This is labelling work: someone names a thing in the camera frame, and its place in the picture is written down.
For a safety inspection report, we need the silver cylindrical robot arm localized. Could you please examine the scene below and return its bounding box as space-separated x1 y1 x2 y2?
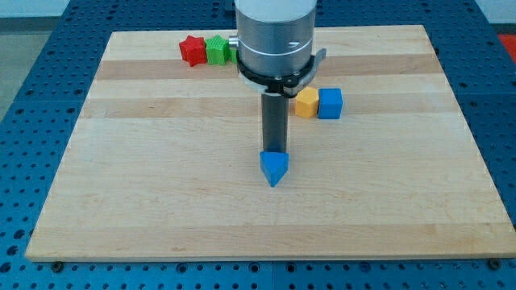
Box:
235 0 317 77

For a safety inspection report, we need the green block behind arm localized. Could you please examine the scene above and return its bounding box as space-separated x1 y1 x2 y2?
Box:
229 48 238 64

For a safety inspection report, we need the blue triangle block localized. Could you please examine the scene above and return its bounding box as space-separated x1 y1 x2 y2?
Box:
260 151 289 187

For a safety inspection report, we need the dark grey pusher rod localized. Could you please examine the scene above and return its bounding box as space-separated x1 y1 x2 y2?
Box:
261 94 289 153

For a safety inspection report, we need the yellow hexagon block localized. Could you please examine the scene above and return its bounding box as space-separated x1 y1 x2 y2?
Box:
294 87 319 118

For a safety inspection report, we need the blue cube block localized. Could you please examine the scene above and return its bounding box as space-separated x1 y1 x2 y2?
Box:
318 88 343 119

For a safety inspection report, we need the wooden board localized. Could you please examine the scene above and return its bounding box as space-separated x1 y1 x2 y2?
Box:
26 25 515 262

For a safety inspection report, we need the green star block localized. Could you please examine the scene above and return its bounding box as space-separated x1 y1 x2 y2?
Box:
205 35 230 65

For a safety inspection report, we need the red star block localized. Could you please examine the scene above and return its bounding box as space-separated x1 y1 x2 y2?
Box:
179 35 207 67

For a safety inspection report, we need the black mounting clamp ring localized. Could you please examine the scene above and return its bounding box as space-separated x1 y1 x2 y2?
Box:
235 48 327 99

